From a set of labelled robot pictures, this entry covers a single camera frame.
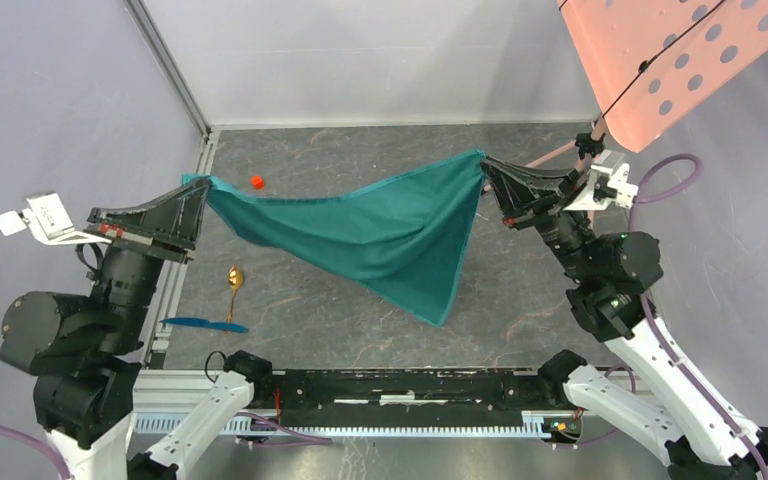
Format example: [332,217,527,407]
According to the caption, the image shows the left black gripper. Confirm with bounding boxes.
[92,172,215,345]

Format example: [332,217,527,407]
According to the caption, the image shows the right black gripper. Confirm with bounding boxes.
[479,153,594,281]

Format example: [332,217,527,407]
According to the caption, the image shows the teal cloth napkin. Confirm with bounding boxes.
[207,150,486,326]

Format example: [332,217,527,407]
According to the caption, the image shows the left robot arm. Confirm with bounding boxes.
[0,177,274,479]

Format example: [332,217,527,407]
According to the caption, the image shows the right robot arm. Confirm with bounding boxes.
[481,158,768,479]

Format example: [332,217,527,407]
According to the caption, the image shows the pink tripod stand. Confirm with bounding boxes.
[507,117,616,209]

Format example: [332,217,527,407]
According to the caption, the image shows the orange cube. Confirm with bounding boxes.
[250,176,265,190]

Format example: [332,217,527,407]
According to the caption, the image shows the gold spoon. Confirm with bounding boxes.
[226,266,245,324]

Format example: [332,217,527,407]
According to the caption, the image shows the blue knife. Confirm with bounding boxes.
[161,317,249,334]

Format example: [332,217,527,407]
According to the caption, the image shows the pink perforated panel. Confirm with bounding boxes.
[557,0,768,153]

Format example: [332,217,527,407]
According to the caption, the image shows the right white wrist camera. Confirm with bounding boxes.
[564,150,638,211]

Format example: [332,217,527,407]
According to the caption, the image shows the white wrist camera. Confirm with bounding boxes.
[0,192,99,246]
[564,150,638,211]

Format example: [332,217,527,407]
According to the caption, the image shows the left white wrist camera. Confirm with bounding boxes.
[0,192,99,246]

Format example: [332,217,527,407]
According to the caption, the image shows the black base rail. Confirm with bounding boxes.
[248,368,575,428]

